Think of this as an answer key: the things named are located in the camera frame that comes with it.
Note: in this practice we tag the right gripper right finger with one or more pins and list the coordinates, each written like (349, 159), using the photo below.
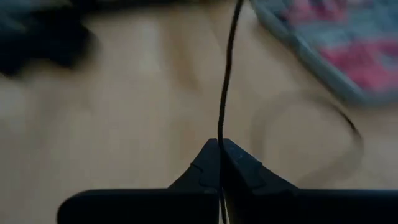
(255, 202)

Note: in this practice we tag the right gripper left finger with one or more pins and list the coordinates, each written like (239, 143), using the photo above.
(186, 202)

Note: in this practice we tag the grey plastic tool case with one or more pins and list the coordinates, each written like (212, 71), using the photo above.
(311, 59)

